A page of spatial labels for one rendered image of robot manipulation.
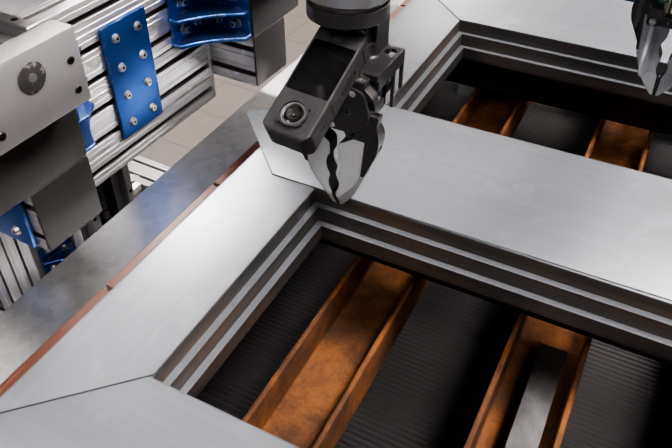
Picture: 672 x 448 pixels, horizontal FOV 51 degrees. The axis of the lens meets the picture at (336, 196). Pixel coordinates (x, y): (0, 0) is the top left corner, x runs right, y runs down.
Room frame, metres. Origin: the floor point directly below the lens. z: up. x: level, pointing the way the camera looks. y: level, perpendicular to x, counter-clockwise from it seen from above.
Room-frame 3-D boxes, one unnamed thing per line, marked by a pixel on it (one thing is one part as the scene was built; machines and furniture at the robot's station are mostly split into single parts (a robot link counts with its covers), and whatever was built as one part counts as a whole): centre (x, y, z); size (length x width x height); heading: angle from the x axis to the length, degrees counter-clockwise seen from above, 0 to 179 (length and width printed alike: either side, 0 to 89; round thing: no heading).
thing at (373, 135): (0.54, -0.02, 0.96); 0.05 x 0.02 x 0.09; 63
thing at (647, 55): (0.67, -0.33, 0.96); 0.06 x 0.03 x 0.09; 152
